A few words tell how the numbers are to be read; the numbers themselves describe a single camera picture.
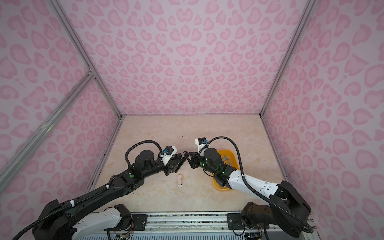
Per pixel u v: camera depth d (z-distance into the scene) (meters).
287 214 0.37
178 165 0.79
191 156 0.78
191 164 0.71
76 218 0.42
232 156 0.92
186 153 0.77
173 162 0.69
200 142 0.69
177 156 0.73
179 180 0.84
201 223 0.75
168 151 0.64
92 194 0.48
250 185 0.47
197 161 0.69
